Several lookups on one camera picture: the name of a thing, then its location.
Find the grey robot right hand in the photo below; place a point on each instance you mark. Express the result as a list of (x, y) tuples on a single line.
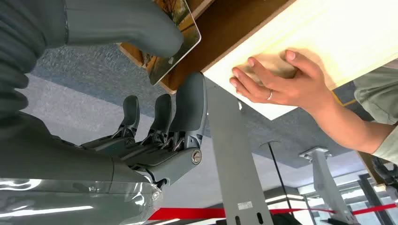
[(62, 161)]

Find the person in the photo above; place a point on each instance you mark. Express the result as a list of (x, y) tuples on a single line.
[(379, 93)]

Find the wooden desk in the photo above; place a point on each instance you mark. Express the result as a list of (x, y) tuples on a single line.
[(311, 24)]

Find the thin black pole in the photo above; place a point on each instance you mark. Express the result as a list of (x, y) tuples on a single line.
[(278, 174)]

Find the grey metal desk leg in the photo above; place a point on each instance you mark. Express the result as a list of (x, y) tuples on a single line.
[(326, 186), (236, 155)]

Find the white label sticker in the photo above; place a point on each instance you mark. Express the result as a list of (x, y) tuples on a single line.
[(245, 205)]

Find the red barrier tape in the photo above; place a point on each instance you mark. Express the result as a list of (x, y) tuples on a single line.
[(186, 213)]

